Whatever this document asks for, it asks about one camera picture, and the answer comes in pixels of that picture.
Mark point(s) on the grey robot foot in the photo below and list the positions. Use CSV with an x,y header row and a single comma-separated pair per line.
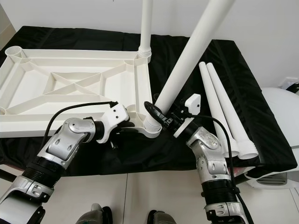
x,y
162,218
94,214

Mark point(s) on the white plastic table top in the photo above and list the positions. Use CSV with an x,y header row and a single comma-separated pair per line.
x,y
37,91

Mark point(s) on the grey robot right foot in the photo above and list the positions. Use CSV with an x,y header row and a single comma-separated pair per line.
x,y
162,218

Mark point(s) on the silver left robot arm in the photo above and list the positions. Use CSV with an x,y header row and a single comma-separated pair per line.
x,y
65,147

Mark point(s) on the white wall socket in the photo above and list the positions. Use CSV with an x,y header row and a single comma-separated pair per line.
x,y
286,82

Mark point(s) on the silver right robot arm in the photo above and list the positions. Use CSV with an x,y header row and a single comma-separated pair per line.
x,y
212,161

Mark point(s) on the grey robot left foot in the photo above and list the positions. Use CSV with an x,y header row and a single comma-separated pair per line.
x,y
94,214

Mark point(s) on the black power plug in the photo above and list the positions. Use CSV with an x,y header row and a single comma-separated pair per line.
x,y
294,87

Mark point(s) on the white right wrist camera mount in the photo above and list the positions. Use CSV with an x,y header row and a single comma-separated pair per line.
x,y
192,102

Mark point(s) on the black cloth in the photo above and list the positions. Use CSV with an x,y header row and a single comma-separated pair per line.
x,y
168,46

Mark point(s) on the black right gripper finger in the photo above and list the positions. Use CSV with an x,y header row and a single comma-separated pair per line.
x,y
154,113

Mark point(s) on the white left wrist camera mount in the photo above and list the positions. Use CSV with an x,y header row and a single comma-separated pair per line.
x,y
116,116

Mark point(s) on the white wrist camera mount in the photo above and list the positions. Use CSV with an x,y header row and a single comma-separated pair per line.
x,y
192,102
116,116

